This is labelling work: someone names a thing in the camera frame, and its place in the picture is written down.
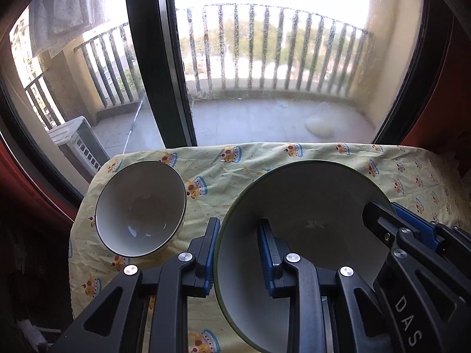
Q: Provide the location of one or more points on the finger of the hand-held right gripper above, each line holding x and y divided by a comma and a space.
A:
382, 220
419, 224

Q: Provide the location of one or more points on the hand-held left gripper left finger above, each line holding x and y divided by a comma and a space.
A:
211, 261

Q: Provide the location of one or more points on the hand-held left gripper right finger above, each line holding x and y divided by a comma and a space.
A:
266, 261

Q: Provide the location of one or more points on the large leaf patterned bowl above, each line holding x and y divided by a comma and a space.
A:
316, 198

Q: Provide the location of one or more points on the small floral bowl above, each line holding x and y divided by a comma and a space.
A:
140, 206

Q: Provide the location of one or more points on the yellow printed tablecloth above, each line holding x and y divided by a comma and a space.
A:
220, 165

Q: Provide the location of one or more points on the red-brown wooden panel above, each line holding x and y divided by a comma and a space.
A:
452, 117

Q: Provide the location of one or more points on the thin white pole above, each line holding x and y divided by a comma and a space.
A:
133, 123

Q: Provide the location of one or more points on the outdoor air conditioner unit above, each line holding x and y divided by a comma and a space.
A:
75, 145

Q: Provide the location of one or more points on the balcony railing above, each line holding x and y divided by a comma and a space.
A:
220, 47

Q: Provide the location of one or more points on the hanging white cloth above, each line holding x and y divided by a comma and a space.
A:
66, 7

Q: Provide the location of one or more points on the dark window frame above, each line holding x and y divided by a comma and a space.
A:
158, 62

